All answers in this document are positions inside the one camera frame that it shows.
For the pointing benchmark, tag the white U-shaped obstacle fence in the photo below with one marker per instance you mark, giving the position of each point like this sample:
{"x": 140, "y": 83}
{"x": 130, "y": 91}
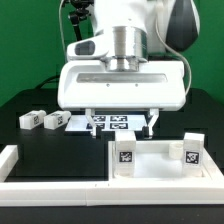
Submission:
{"x": 114, "y": 191}

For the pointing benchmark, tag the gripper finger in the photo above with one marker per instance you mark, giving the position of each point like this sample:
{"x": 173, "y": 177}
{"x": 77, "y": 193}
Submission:
{"x": 96, "y": 130}
{"x": 152, "y": 117}

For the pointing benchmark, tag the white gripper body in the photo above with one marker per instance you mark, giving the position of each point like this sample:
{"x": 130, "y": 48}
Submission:
{"x": 86, "y": 83}

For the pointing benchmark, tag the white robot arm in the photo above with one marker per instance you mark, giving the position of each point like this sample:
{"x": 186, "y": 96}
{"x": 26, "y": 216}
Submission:
{"x": 133, "y": 62}

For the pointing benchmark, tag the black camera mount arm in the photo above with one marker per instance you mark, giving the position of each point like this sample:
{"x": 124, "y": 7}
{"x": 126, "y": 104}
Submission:
{"x": 80, "y": 13}

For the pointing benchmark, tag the white square tabletop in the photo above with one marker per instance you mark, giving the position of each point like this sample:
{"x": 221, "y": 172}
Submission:
{"x": 162, "y": 160}

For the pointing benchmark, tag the white marker tag sheet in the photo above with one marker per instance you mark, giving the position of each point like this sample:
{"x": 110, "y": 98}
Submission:
{"x": 79, "y": 123}

